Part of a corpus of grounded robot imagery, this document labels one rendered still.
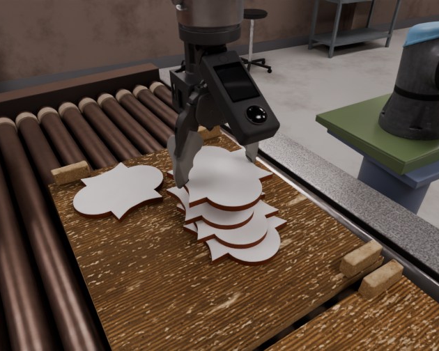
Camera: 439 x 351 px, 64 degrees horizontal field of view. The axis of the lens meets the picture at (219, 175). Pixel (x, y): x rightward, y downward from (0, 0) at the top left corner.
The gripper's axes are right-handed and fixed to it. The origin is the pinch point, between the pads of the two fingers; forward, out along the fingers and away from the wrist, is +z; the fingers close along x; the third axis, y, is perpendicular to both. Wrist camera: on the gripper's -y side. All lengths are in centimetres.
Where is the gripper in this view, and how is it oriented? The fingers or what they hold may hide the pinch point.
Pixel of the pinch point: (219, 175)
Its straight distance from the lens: 50.3
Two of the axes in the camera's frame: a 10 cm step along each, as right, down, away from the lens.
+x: -8.8, 2.9, -3.8
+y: -4.8, -5.2, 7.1
